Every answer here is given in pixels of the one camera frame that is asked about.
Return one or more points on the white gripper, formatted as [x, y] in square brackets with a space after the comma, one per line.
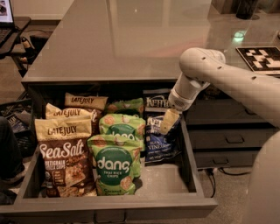
[179, 101]

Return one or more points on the blue kettle chip bag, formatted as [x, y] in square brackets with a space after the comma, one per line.
[156, 100]
[158, 147]

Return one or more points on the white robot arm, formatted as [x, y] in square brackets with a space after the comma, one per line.
[261, 94]

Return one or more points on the upper closed grey drawer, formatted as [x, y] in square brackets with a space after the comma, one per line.
[223, 111]

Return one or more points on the closed grey drawer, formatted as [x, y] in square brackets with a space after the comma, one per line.
[229, 138]
[223, 111]
[218, 159]

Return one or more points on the middle closed grey drawer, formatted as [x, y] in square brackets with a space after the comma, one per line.
[229, 138]

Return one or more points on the rear green Dang chip bag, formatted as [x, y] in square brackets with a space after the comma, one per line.
[134, 107]

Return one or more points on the green dang chip bag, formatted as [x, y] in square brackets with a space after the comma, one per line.
[134, 107]
[117, 162]
[122, 127]

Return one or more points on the middle green Dang chip bag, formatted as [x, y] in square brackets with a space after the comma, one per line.
[122, 127]

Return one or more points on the lower closed grey drawer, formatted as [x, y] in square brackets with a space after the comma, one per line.
[218, 159]

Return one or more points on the front green Dang chip bag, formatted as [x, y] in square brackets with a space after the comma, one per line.
[117, 162]

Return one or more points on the open grey top drawer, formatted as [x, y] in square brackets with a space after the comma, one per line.
[170, 190]

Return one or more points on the rear Late July chip bag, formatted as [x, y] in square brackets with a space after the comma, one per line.
[94, 104]

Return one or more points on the late july chip bag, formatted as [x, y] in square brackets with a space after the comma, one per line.
[94, 104]
[52, 112]
[68, 163]

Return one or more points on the front Late July chip bag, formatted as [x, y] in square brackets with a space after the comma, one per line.
[68, 163]

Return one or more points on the middle Late July chip bag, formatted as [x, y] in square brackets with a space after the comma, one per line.
[52, 112]

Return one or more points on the dark cup on counter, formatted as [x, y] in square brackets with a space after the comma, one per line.
[246, 9]

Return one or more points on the black white fiducial marker board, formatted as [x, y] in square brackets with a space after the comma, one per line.
[261, 59]

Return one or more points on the black crate with items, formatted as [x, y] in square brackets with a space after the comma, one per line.
[19, 115]

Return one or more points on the person leg dark trousers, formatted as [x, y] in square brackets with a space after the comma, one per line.
[12, 168]

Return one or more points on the dark side desk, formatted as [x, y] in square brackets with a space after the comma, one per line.
[20, 24]

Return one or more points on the laptop computer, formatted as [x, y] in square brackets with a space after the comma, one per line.
[7, 25]

